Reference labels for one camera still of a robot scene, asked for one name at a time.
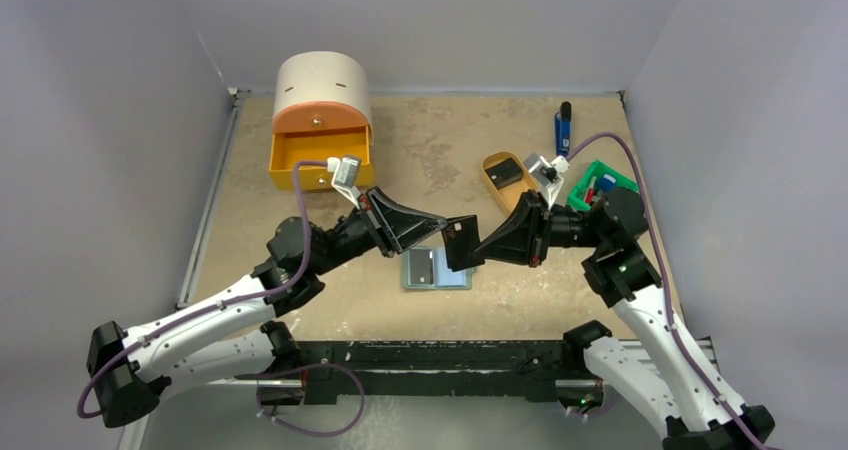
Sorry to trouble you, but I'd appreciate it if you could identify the black card stack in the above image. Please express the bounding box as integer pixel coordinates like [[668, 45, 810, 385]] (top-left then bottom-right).
[[485, 158, 523, 190]]

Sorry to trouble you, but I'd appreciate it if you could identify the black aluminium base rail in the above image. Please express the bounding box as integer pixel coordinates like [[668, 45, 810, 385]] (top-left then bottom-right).
[[148, 332, 597, 405]]

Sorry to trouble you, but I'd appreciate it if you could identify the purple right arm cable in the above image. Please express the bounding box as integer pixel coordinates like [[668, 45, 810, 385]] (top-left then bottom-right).
[[566, 132, 770, 450]]

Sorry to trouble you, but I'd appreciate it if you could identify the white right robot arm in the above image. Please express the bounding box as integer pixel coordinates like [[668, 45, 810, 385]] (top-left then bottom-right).
[[470, 188, 775, 449]]

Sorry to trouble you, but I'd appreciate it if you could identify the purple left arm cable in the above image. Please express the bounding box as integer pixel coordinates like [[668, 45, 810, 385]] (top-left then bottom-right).
[[76, 160, 342, 420]]

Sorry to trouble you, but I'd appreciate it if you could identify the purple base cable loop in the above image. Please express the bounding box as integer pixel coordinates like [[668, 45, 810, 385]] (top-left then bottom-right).
[[255, 358, 367, 438]]

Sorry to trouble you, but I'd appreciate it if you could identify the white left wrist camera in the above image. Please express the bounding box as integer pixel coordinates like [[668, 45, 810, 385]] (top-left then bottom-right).
[[327, 156, 361, 206]]

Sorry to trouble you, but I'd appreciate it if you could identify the orange oval tray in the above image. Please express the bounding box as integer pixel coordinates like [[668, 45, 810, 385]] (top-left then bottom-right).
[[481, 151, 539, 215]]

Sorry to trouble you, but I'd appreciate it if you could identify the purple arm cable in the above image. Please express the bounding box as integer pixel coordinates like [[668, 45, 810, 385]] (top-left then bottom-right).
[[566, 132, 770, 450], [76, 160, 342, 420]]

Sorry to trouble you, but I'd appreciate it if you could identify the green bin with pens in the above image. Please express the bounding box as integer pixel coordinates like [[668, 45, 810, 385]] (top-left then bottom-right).
[[567, 160, 640, 211]]

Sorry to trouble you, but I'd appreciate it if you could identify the blue stapler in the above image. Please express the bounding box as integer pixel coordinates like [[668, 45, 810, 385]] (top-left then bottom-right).
[[554, 101, 572, 157]]

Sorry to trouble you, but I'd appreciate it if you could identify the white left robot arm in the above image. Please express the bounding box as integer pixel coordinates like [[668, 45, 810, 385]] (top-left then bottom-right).
[[76, 187, 447, 428]]

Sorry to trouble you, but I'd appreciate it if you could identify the green card holder wallet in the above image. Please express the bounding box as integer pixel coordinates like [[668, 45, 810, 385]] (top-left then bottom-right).
[[401, 246, 473, 291]]

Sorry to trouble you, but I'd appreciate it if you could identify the yellow open drawer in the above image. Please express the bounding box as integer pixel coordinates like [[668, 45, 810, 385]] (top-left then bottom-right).
[[268, 126, 375, 191]]

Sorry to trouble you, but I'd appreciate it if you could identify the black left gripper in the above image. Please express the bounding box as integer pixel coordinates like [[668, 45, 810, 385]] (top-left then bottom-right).
[[308, 185, 446, 276]]

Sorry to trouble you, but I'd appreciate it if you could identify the white orange drawer cabinet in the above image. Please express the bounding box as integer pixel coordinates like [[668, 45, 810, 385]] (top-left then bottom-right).
[[271, 51, 373, 144]]

